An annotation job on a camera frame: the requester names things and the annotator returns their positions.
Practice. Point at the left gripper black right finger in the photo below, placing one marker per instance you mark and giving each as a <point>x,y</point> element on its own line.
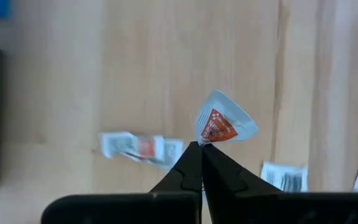
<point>259,210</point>

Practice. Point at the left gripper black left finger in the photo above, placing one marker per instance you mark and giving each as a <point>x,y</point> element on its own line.
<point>120,210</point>

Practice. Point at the white orange printed packet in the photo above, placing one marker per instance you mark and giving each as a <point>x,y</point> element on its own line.
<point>222,121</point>

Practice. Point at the white red printed packet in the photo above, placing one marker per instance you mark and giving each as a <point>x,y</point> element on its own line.
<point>145,147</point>

